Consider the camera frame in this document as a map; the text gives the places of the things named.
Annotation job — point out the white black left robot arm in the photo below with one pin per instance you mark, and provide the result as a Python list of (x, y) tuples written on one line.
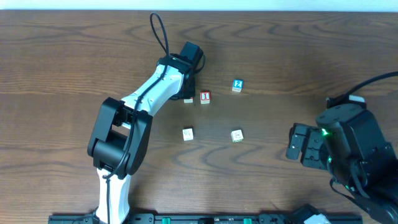
[(120, 137)]

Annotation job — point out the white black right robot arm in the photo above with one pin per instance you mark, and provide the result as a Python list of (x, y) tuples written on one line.
[(348, 143)]

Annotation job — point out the red letter I block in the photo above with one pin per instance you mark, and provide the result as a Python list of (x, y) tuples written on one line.
[(205, 97)]

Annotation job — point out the blue number 2 block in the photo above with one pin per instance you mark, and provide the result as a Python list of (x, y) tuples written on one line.
[(237, 85)]

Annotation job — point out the white block blue engraving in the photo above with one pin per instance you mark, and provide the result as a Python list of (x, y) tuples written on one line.
[(188, 134)]

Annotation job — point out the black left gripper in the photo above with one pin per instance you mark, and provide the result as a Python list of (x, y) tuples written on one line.
[(189, 88)]

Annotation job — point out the wooden block green side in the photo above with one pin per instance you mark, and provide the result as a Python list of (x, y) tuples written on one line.
[(237, 135)]

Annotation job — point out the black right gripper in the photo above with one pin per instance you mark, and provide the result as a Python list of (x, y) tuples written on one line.
[(311, 147)]

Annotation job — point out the red letter A block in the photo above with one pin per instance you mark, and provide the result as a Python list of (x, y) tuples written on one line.
[(189, 100)]

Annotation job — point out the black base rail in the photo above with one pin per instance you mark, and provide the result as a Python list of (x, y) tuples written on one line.
[(148, 218)]

